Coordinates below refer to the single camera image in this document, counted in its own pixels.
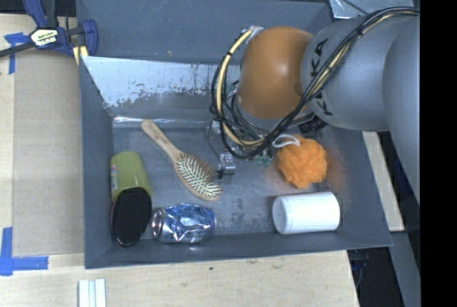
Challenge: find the wooden hairbrush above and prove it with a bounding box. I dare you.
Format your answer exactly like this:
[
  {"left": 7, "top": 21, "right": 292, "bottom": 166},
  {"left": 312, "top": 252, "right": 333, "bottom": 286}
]
[{"left": 140, "top": 119, "right": 224, "bottom": 202}]

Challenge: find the orange bath pouf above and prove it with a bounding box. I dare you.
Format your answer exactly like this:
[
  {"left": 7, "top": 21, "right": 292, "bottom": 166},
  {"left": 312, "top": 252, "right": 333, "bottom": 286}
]
[{"left": 271, "top": 134, "right": 328, "bottom": 190}]

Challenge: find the crushed blue silver can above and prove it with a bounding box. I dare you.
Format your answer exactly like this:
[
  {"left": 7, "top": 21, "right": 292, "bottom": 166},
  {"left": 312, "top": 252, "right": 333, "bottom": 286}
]
[{"left": 149, "top": 203, "right": 218, "bottom": 245}]

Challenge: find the white plastic cylinder container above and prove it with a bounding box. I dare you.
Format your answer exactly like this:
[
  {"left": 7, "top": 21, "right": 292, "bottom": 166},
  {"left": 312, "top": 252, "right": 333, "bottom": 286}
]
[{"left": 271, "top": 191, "right": 341, "bottom": 236}]

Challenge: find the green cup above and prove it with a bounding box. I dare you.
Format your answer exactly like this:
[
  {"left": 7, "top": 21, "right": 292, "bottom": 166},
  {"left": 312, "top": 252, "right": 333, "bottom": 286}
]
[{"left": 109, "top": 150, "right": 154, "bottom": 248}]

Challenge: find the grey metal bin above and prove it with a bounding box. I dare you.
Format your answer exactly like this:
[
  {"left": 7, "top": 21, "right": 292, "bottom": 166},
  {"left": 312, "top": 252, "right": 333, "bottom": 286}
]
[{"left": 74, "top": 0, "right": 394, "bottom": 270}]

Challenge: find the pale wood flat board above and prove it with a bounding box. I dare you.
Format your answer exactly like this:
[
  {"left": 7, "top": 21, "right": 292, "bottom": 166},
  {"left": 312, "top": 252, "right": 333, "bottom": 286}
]
[{"left": 11, "top": 48, "right": 86, "bottom": 258}]

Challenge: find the black cylinder on white bracket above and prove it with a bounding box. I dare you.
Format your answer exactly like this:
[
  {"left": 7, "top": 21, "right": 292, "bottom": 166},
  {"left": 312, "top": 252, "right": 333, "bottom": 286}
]
[{"left": 297, "top": 115, "right": 328, "bottom": 136}]

